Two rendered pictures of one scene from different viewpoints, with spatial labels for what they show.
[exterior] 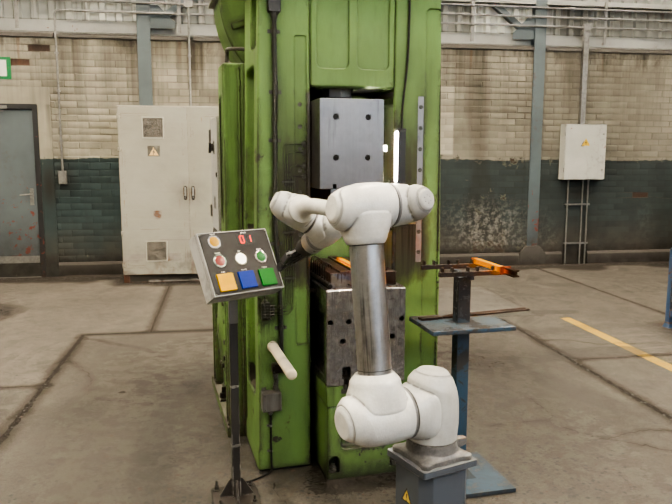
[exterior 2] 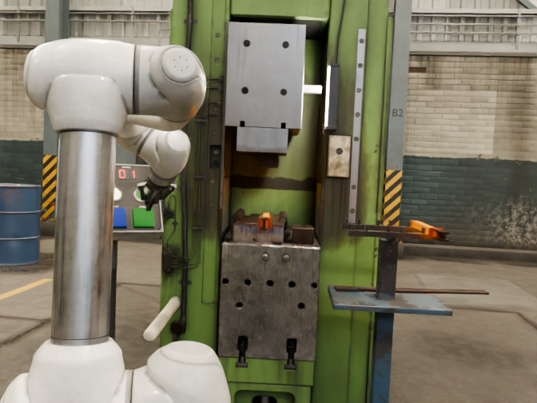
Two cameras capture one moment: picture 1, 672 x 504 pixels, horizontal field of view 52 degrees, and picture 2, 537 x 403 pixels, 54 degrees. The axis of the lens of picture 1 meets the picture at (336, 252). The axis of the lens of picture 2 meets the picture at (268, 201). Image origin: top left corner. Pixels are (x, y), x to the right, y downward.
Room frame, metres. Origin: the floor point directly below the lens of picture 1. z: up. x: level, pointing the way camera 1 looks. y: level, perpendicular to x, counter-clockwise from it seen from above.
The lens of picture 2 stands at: (1.14, -0.70, 1.21)
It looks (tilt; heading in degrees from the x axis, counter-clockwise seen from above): 4 degrees down; 17
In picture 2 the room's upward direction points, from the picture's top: 3 degrees clockwise
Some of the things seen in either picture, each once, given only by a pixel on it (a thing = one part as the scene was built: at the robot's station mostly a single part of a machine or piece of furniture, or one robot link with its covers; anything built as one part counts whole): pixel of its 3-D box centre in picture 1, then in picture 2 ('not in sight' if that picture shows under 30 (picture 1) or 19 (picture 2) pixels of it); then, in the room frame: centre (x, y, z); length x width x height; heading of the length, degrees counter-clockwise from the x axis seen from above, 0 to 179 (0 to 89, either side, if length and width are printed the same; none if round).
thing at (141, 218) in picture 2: (267, 277); (143, 217); (2.86, 0.29, 1.01); 0.07 x 0.05 x 0.07; 130
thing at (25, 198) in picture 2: not in sight; (13, 223); (6.10, 3.81, 0.44); 0.59 x 0.59 x 0.88
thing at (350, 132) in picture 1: (348, 144); (276, 84); (3.33, -0.06, 1.56); 0.42 x 0.39 x 0.40; 15
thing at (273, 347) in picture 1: (282, 360); (163, 317); (2.94, 0.24, 0.62); 0.44 x 0.05 x 0.05; 15
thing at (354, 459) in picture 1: (348, 410); (265, 388); (3.35, -0.07, 0.23); 0.55 x 0.37 x 0.47; 15
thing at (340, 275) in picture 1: (339, 270); (260, 225); (3.32, -0.02, 0.96); 0.42 x 0.20 x 0.09; 15
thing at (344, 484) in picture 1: (353, 477); not in sight; (3.07, -0.08, 0.01); 0.58 x 0.39 x 0.01; 105
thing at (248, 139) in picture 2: (339, 196); (264, 142); (3.32, -0.02, 1.32); 0.42 x 0.20 x 0.10; 15
